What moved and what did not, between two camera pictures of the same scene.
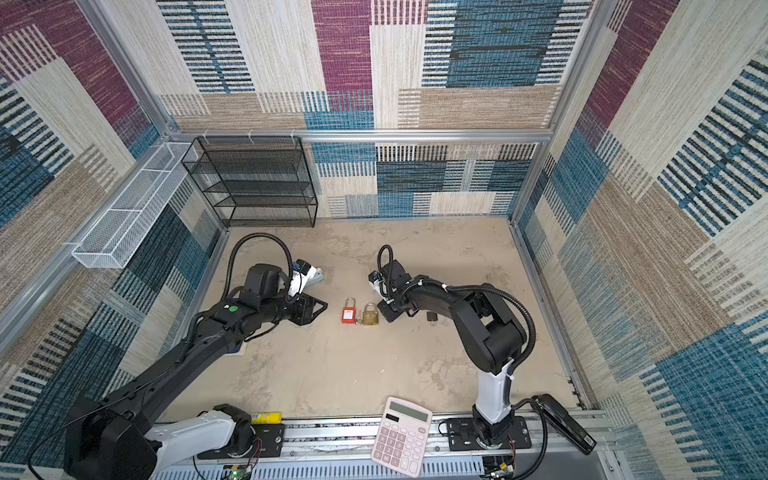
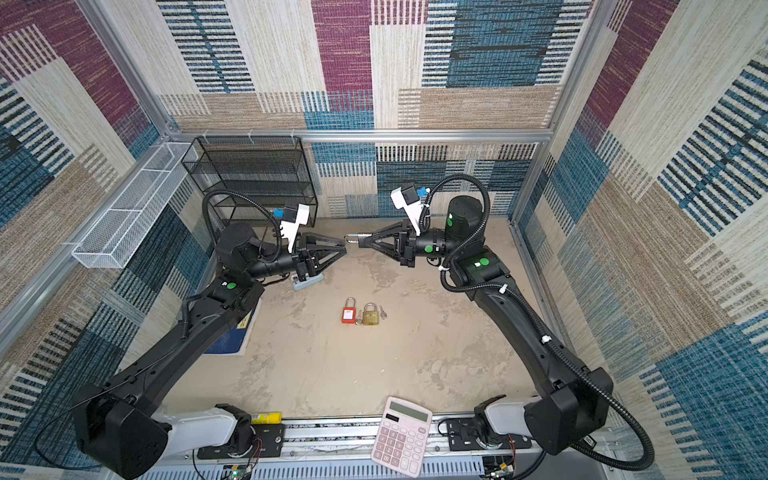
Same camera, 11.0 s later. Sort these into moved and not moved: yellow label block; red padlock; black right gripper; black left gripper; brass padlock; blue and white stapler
Moved: black left gripper; black right gripper
Not moved: yellow label block; blue and white stapler; red padlock; brass padlock
